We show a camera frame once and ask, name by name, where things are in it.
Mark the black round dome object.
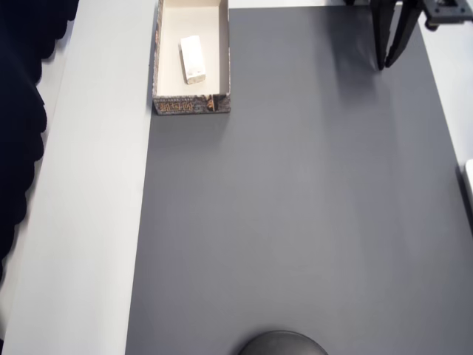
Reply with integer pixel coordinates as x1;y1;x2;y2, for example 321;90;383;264
236;330;330;355

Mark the white rectangular block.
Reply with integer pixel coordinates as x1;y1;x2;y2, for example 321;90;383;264
180;35;207;85

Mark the grey table mat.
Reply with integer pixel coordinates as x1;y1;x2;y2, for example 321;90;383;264
123;5;473;355

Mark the dark wavy curtain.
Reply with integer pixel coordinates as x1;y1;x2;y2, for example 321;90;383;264
0;0;81;293

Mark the open printed cardboard box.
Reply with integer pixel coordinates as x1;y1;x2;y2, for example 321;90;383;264
152;0;233;116

